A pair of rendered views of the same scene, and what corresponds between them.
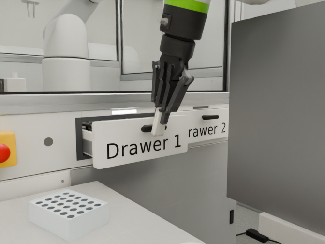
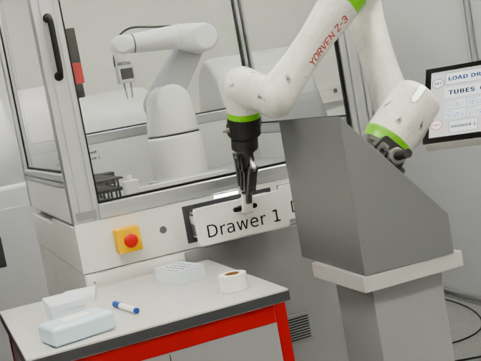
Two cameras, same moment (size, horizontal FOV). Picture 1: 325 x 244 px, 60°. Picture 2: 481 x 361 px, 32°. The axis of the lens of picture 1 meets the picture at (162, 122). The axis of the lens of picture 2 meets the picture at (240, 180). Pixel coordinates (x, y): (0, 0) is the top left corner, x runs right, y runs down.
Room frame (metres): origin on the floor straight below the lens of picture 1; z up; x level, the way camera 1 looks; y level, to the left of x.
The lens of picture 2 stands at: (-1.62, -0.73, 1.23)
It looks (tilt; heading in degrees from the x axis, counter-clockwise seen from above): 6 degrees down; 18
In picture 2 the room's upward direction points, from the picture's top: 10 degrees counter-clockwise
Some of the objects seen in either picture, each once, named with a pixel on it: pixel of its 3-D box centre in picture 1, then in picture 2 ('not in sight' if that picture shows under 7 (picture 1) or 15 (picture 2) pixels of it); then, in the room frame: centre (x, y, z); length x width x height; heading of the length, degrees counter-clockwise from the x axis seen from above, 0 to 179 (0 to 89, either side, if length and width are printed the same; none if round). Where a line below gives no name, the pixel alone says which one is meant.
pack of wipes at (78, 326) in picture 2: not in sight; (76, 326); (0.04, 0.25, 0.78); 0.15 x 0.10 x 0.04; 141
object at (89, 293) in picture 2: not in sight; (79, 296); (0.39, 0.43, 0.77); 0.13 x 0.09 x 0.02; 25
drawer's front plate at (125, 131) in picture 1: (145, 138); (242, 217); (0.73, 0.04, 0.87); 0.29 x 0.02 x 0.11; 129
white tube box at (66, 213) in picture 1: (68, 212); (180, 273); (0.49, 0.17, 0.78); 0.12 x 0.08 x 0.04; 54
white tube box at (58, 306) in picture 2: not in sight; (65, 308); (0.20, 0.37, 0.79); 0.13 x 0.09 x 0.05; 38
